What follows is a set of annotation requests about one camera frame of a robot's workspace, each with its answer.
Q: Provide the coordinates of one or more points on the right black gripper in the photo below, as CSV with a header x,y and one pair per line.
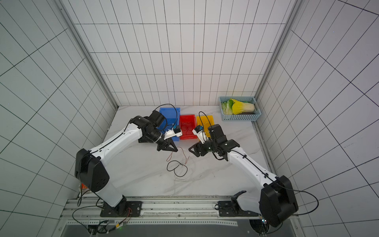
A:
x,y
201,147

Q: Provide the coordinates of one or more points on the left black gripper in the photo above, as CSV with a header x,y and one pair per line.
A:
x,y
164,146

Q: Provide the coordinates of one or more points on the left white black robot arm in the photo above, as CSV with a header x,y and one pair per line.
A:
x,y
91,165

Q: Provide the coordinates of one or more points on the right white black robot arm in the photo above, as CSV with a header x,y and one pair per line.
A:
x,y
276,201

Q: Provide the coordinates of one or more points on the black plastic bin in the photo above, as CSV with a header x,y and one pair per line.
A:
x,y
145,139

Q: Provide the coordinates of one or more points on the red plastic bin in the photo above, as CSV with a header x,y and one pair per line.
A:
x,y
187,125

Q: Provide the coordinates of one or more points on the yellow plastic bin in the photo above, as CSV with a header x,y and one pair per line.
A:
x,y
205,122

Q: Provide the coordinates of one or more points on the blue plastic bin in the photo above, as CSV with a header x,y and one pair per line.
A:
x,y
172,118

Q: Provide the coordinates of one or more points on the green lettuce toy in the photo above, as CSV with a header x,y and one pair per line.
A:
x,y
227,107

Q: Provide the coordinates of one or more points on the light blue mesh basket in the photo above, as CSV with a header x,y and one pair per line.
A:
x,y
244,116

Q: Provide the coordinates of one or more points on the toy napa cabbage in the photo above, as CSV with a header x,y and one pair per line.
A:
x,y
242,107

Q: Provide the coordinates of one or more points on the red yellow snack bag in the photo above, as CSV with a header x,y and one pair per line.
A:
x,y
84,186

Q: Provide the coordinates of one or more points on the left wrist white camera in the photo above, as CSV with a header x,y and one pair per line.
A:
x,y
175,132

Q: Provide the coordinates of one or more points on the wrist white camera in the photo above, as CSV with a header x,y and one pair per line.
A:
x,y
199,132
175,132

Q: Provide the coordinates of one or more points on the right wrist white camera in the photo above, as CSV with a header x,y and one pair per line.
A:
x,y
199,132

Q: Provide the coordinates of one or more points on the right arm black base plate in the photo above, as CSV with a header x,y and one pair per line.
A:
x,y
231,208

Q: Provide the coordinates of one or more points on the aluminium mounting rail frame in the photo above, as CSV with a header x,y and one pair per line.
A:
x,y
155,211

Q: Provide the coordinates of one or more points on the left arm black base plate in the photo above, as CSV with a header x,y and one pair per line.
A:
x,y
123,209

